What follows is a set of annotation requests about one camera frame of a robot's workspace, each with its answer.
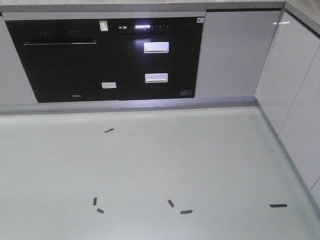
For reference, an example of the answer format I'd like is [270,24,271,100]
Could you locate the black two-drawer sterilizer cabinet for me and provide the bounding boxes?
[108,16,205,100]

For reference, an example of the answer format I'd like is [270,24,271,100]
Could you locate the grey cabinet door panel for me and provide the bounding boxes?
[195,10,281,98]

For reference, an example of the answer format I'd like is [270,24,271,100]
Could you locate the black built-in dishwasher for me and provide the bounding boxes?
[5,19,118,103]

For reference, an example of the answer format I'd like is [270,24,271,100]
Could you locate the white side cabinet panel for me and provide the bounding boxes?
[254,11,320,201]

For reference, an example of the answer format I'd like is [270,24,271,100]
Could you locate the grey stone countertop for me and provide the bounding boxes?
[0,0,320,34]

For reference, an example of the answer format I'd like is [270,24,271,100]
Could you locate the lower silver drawer handle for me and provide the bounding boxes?
[144,73,169,84]

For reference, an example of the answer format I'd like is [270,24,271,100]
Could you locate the silver drawer handle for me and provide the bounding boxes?
[144,73,169,84]
[143,42,170,54]

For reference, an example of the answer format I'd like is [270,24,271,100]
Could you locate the upper silver drawer handle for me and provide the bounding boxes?
[143,42,170,54]

